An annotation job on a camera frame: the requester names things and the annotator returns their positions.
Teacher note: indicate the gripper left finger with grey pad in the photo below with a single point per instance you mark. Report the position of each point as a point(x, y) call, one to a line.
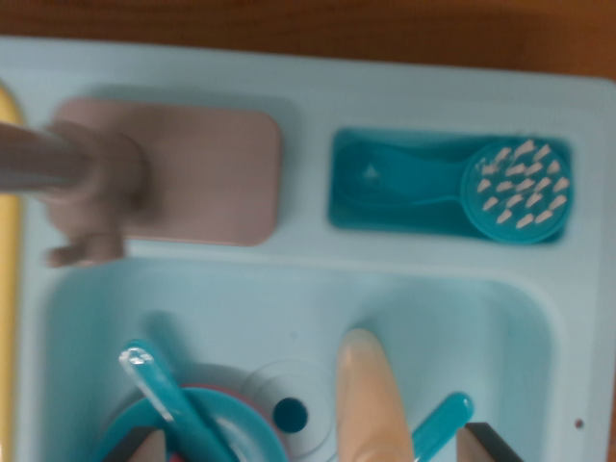
point(144, 445)

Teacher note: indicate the gripper right finger with grey pad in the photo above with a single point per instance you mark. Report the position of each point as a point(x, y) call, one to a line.
point(476, 445)

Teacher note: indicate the beige toy detergent bottle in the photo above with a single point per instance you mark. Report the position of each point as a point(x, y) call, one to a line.
point(370, 399)

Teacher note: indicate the light blue toy sink unit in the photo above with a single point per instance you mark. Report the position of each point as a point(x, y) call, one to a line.
point(308, 289)

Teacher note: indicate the teal plastic toy fork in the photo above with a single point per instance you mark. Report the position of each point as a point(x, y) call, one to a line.
point(440, 423)

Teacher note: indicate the teal plastic toy plate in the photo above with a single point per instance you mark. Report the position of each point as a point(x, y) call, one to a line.
point(240, 428)

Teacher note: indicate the yellow plastic dish rack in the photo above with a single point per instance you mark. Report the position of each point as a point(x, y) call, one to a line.
point(8, 240)

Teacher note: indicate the grey toy faucet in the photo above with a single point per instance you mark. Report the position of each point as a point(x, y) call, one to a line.
point(207, 178)

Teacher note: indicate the teal dish brush white bristles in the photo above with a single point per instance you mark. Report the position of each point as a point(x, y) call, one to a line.
point(399, 178)

